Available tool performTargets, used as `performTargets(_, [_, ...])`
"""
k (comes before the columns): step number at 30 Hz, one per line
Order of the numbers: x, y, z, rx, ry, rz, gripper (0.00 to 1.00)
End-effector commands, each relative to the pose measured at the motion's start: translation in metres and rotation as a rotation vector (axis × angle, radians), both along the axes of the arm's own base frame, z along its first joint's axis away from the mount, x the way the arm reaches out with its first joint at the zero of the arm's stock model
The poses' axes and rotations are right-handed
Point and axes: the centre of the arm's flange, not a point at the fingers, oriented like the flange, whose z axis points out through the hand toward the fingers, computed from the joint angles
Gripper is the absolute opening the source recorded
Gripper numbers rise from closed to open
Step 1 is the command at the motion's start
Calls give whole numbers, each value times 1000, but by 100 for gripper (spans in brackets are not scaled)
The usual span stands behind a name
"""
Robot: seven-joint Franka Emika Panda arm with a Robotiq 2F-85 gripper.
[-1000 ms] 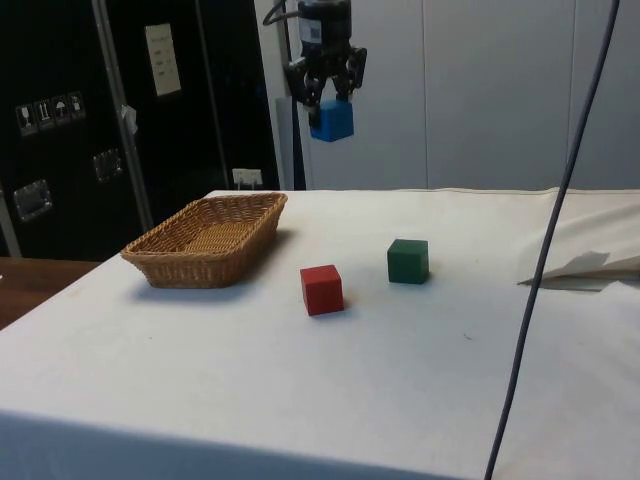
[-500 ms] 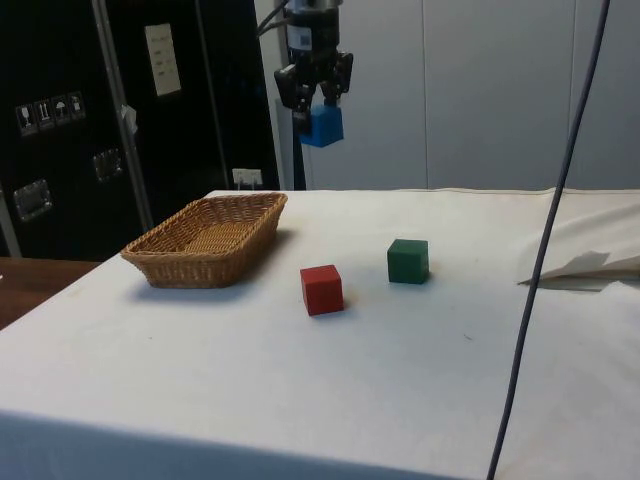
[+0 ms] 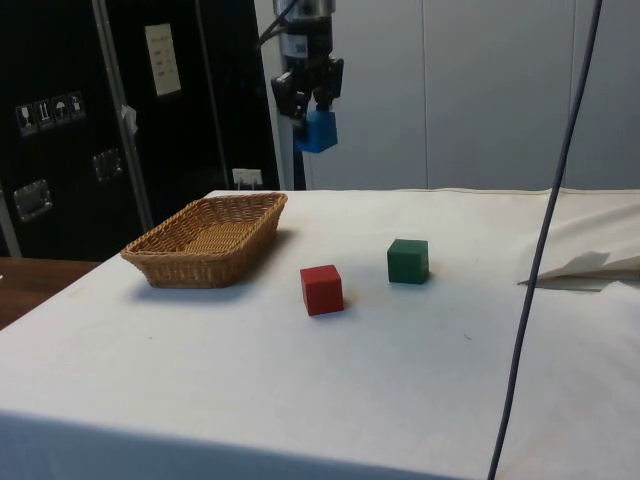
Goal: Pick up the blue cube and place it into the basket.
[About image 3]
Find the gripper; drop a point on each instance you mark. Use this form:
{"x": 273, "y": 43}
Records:
{"x": 315, "y": 37}

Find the blue cube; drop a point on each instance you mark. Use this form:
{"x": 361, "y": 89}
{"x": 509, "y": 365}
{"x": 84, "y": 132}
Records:
{"x": 320, "y": 132}

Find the wicker basket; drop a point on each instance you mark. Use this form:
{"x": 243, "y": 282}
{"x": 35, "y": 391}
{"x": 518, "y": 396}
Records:
{"x": 210, "y": 240}

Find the green cube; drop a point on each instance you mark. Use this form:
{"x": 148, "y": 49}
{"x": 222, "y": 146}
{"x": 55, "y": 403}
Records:
{"x": 407, "y": 262}

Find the red cube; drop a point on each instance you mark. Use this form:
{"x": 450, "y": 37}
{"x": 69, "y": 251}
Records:
{"x": 322, "y": 292}

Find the pale locker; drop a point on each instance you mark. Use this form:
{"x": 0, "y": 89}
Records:
{"x": 380, "y": 100}

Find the black cabinet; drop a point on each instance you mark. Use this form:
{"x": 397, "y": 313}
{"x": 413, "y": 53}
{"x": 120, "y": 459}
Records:
{"x": 60, "y": 165}

